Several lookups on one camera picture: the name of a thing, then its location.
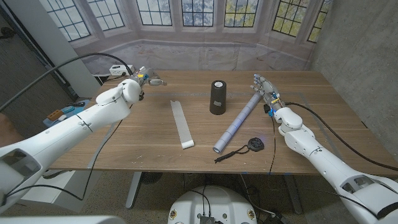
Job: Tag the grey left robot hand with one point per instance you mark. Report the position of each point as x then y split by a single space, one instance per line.
146 76

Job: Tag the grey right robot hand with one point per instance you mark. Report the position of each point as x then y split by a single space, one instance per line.
268 90

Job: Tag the white gauze bandage strip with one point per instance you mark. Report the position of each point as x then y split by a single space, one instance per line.
183 124

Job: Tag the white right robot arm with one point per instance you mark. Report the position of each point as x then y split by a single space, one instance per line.
326 161

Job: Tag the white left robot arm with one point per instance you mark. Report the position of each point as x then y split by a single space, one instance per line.
77 124

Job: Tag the black cylindrical speaker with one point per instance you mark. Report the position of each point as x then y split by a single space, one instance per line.
217 99

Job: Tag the white power strip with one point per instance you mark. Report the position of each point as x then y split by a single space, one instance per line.
119 70

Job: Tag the white rolled paper tube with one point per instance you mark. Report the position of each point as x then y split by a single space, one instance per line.
237 123

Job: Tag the printed window backdrop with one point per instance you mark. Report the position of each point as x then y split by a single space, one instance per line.
199 53

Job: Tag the black remote control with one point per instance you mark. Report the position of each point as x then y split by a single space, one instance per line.
75 104

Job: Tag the blue box with items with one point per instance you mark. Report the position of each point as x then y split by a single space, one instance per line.
76 111

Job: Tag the orange block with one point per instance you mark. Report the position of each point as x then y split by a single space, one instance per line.
55 115

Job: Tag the black round fan base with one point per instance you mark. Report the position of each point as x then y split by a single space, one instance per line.
151 177

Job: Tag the grey table leg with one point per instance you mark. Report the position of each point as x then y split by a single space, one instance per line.
293 193

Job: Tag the white table leg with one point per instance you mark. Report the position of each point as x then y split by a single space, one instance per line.
133 189

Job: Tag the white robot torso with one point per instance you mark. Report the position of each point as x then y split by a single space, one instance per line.
214 202

